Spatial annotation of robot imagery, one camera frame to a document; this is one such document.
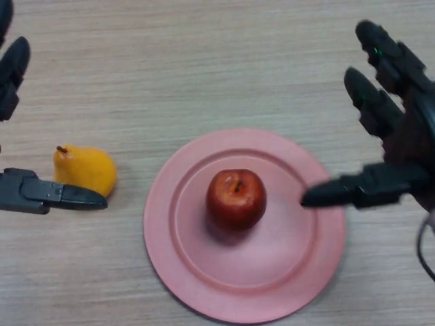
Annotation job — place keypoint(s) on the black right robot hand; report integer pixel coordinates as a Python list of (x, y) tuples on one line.
[(411, 136)]

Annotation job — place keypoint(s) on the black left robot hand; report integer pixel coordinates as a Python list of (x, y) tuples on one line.
[(23, 193)]

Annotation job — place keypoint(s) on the red apple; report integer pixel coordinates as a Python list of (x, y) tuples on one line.
[(236, 203)]

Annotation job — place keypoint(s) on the pink round plate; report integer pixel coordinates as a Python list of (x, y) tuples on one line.
[(244, 268)]

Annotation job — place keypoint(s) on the yellow pear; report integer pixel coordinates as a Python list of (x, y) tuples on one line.
[(86, 168)]

